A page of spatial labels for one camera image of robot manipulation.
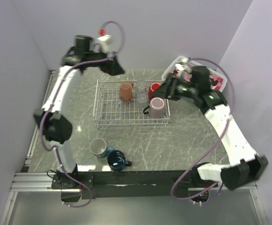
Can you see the mauve purple mug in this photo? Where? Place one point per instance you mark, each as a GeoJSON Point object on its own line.
{"type": "Point", "coordinates": [156, 108]}

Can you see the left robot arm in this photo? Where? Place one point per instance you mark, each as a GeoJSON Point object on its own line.
{"type": "Point", "coordinates": [55, 129]}

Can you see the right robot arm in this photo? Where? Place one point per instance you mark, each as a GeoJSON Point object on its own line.
{"type": "Point", "coordinates": [245, 165]}

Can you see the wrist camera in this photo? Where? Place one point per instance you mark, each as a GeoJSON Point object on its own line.
{"type": "Point", "coordinates": [104, 40]}
{"type": "Point", "coordinates": [183, 69]}

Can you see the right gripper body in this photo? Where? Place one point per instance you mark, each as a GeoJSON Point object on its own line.
{"type": "Point", "coordinates": [185, 90]}

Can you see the clear plastic cup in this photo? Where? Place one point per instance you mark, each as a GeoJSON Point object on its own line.
{"type": "Point", "coordinates": [141, 87]}

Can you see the salmon pink mug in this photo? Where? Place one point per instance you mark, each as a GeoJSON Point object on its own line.
{"type": "Point", "coordinates": [125, 92]}

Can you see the small clear glass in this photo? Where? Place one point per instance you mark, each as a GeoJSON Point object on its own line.
{"type": "Point", "coordinates": [142, 98]}

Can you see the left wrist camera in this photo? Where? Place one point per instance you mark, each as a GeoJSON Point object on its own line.
{"type": "Point", "coordinates": [104, 40]}

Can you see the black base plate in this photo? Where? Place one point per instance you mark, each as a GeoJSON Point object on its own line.
{"type": "Point", "coordinates": [128, 184]}

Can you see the white wire dish rack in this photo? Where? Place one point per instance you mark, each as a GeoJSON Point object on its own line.
{"type": "Point", "coordinates": [109, 110]}

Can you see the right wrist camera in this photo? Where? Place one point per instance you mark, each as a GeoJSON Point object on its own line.
{"type": "Point", "coordinates": [183, 69]}

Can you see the dark blue mug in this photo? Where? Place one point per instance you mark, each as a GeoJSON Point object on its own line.
{"type": "Point", "coordinates": [117, 161]}

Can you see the pink camouflage cloth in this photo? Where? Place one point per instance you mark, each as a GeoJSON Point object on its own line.
{"type": "Point", "coordinates": [216, 81]}

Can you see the light blue mug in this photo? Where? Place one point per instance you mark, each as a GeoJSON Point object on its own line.
{"type": "Point", "coordinates": [99, 148]}

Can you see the white plastic basket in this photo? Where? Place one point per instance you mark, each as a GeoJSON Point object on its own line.
{"type": "Point", "coordinates": [172, 69]}

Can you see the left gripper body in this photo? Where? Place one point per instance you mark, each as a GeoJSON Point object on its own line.
{"type": "Point", "coordinates": [93, 56]}

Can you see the red mug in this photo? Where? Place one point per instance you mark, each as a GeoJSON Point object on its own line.
{"type": "Point", "coordinates": [152, 88]}

